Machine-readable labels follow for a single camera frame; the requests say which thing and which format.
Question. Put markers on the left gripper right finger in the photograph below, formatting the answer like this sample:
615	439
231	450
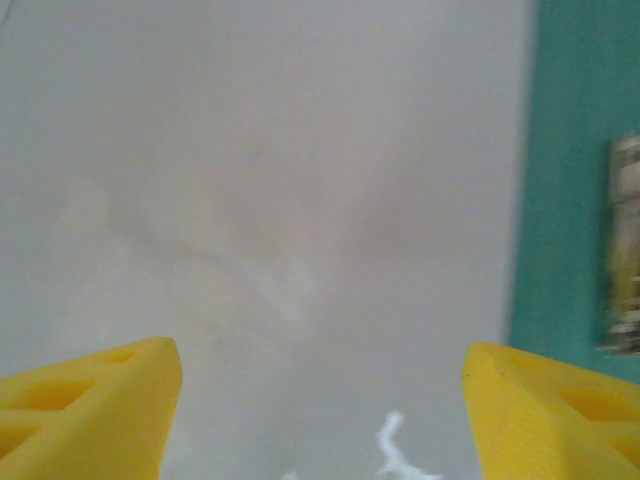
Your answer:
540	430

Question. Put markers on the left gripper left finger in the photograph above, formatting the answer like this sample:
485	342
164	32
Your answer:
85	425

